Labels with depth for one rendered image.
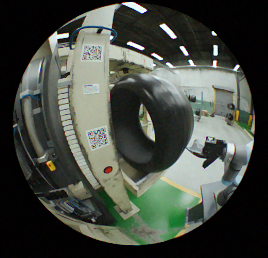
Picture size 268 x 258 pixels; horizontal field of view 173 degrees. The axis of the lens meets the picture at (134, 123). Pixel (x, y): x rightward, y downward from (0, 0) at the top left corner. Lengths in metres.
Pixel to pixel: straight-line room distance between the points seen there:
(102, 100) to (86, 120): 0.08
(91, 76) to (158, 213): 1.48
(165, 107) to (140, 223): 1.33
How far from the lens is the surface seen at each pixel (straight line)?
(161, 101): 0.25
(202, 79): 11.64
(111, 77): 0.74
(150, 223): 1.35
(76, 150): 0.30
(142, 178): 0.50
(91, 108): 0.26
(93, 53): 0.31
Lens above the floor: 1.34
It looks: 18 degrees down
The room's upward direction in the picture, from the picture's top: 3 degrees counter-clockwise
